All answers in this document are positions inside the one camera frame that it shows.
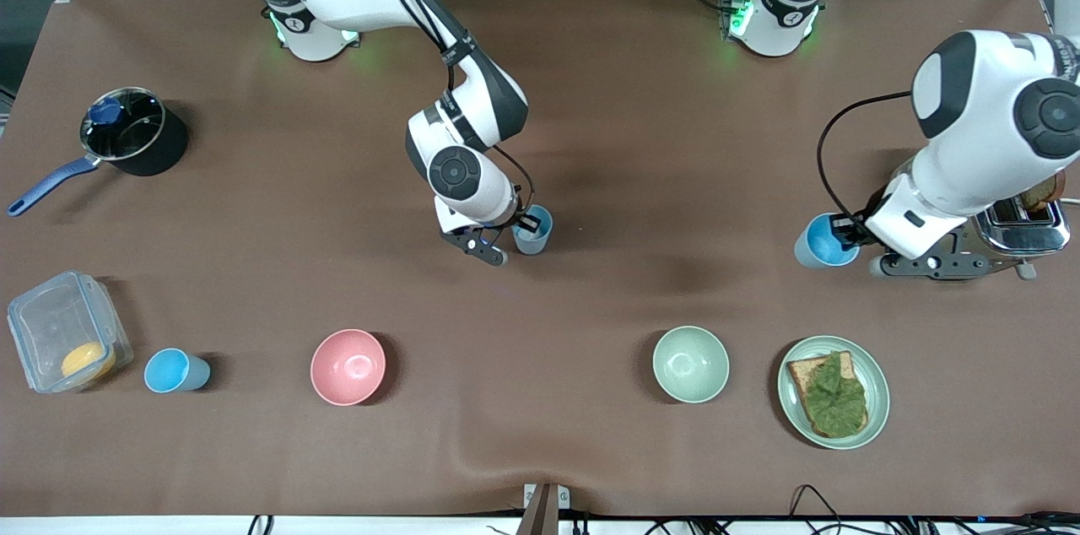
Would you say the pale green bowl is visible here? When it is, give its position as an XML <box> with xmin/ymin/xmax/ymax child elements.
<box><xmin>651</xmin><ymin>325</ymin><xmax>732</xmax><ymax>405</ymax></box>

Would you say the looped black cable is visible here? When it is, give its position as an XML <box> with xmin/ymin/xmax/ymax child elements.
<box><xmin>788</xmin><ymin>484</ymin><xmax>855</xmax><ymax>535</ymax></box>

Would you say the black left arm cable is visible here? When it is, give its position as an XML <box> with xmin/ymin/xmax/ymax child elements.
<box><xmin>815</xmin><ymin>91</ymin><xmax>917</xmax><ymax>222</ymax></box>

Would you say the black pot with blue handle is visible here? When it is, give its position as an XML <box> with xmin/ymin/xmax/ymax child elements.
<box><xmin>7</xmin><ymin>86</ymin><xmax>191</xmax><ymax>219</ymax></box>

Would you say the glass lid with blue knob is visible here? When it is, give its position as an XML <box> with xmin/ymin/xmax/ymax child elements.
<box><xmin>80</xmin><ymin>87</ymin><xmax>166</xmax><ymax>164</ymax></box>

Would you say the dark toasted bread slice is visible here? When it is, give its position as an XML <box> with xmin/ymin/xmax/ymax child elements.
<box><xmin>1023</xmin><ymin>176</ymin><xmax>1067</xmax><ymax>213</ymax></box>

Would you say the green lettuce leaf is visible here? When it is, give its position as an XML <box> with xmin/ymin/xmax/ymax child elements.
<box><xmin>802</xmin><ymin>351</ymin><xmax>869</xmax><ymax>437</ymax></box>

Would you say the brown table mat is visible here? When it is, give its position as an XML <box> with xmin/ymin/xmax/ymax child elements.
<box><xmin>0</xmin><ymin>0</ymin><xmax>1080</xmax><ymax>519</ymax></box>

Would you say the light blue plastic cup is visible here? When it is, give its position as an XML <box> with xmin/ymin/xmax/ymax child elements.
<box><xmin>793</xmin><ymin>213</ymin><xmax>864</xmax><ymax>271</ymax></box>
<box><xmin>143</xmin><ymin>348</ymin><xmax>212</xmax><ymax>395</ymax></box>
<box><xmin>511</xmin><ymin>203</ymin><xmax>555</xmax><ymax>257</ymax></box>

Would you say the pink bowl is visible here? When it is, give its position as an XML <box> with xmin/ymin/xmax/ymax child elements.
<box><xmin>310</xmin><ymin>328</ymin><xmax>388</xmax><ymax>408</ymax></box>

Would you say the beige and chrome toaster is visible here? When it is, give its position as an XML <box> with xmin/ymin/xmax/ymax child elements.
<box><xmin>966</xmin><ymin>179</ymin><xmax>1073</xmax><ymax>282</ymax></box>

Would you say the orange round food piece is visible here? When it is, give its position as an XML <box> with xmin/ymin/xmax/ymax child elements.
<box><xmin>60</xmin><ymin>340</ymin><xmax>118</xmax><ymax>381</ymax></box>

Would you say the aluminium profile bracket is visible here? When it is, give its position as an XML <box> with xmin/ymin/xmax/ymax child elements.
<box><xmin>521</xmin><ymin>482</ymin><xmax>571</xmax><ymax>535</ymax></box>

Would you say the clear plastic food container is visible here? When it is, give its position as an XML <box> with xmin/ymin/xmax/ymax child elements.
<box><xmin>7</xmin><ymin>269</ymin><xmax>135</xmax><ymax>395</ymax></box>

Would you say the pale green plate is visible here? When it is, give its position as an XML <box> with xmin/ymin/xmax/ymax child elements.
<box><xmin>776</xmin><ymin>336</ymin><xmax>892</xmax><ymax>451</ymax></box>

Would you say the brown bread slice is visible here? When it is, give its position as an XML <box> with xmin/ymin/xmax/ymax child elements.
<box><xmin>786</xmin><ymin>352</ymin><xmax>871</xmax><ymax>440</ymax></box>

